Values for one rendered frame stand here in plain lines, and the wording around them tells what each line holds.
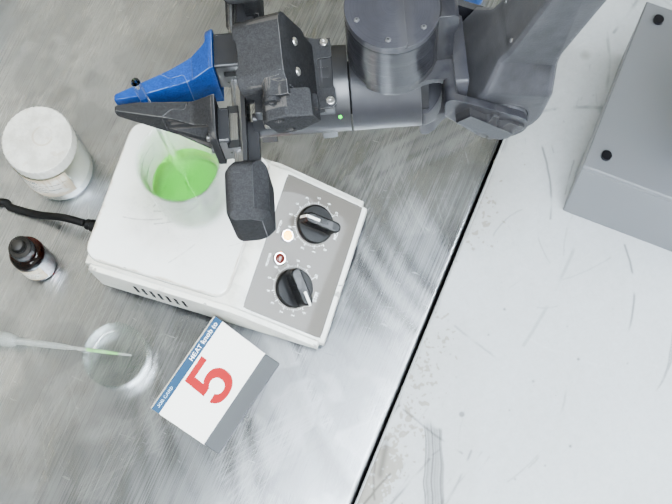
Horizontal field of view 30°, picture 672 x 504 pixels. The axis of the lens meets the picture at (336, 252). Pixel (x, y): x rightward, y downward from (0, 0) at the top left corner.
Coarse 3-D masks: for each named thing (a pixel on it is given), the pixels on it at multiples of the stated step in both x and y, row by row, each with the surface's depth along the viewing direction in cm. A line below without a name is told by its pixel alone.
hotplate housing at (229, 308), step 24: (288, 168) 103; (336, 192) 105; (360, 216) 105; (264, 240) 101; (96, 264) 101; (240, 264) 100; (120, 288) 105; (144, 288) 101; (168, 288) 100; (240, 288) 100; (216, 312) 102; (240, 312) 100; (288, 336) 102; (312, 336) 102
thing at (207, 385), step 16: (224, 336) 103; (208, 352) 102; (224, 352) 103; (240, 352) 104; (256, 352) 104; (192, 368) 102; (208, 368) 102; (224, 368) 103; (240, 368) 104; (192, 384) 102; (208, 384) 103; (224, 384) 103; (176, 400) 101; (192, 400) 102; (208, 400) 103; (224, 400) 104; (176, 416) 102; (192, 416) 102; (208, 416) 103; (192, 432) 102
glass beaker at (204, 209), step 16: (144, 144) 93; (160, 144) 95; (176, 144) 97; (192, 144) 97; (144, 160) 94; (160, 160) 97; (144, 176) 94; (224, 176) 95; (208, 192) 93; (224, 192) 96; (160, 208) 96; (176, 208) 94; (192, 208) 94; (208, 208) 95; (224, 208) 98; (176, 224) 99; (192, 224) 98; (208, 224) 99
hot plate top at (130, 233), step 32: (128, 160) 101; (128, 192) 100; (96, 224) 100; (128, 224) 100; (160, 224) 99; (224, 224) 99; (96, 256) 99; (128, 256) 99; (160, 256) 99; (192, 256) 99; (224, 256) 98; (192, 288) 98; (224, 288) 98
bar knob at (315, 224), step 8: (304, 208) 103; (312, 208) 103; (320, 208) 103; (304, 216) 101; (312, 216) 101; (320, 216) 101; (328, 216) 103; (304, 224) 102; (312, 224) 101; (320, 224) 101; (328, 224) 102; (336, 224) 102; (304, 232) 102; (312, 232) 102; (320, 232) 103; (328, 232) 102; (336, 232) 102; (312, 240) 102; (320, 240) 103
